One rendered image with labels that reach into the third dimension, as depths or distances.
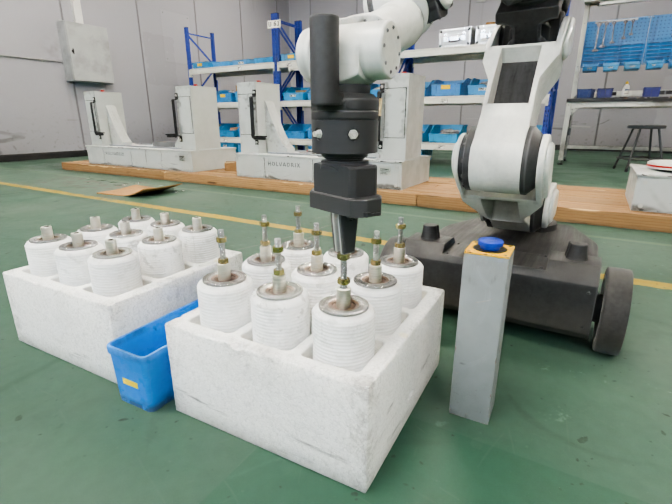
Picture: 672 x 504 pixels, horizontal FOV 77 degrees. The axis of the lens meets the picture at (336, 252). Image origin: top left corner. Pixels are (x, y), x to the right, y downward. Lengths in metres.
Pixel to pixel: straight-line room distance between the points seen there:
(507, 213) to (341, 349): 0.75
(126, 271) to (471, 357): 0.69
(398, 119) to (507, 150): 1.95
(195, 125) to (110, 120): 1.36
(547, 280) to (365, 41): 0.72
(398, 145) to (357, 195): 2.32
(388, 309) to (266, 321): 0.20
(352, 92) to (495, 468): 0.60
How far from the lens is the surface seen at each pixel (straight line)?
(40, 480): 0.85
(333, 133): 0.54
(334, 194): 0.56
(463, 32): 5.51
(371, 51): 0.53
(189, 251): 1.11
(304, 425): 0.68
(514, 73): 1.12
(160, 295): 0.99
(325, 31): 0.53
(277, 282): 0.68
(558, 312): 1.09
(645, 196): 2.61
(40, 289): 1.12
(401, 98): 2.85
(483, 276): 0.72
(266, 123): 3.56
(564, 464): 0.82
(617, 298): 1.07
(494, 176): 0.95
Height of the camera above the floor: 0.52
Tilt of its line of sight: 17 degrees down
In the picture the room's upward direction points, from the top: straight up
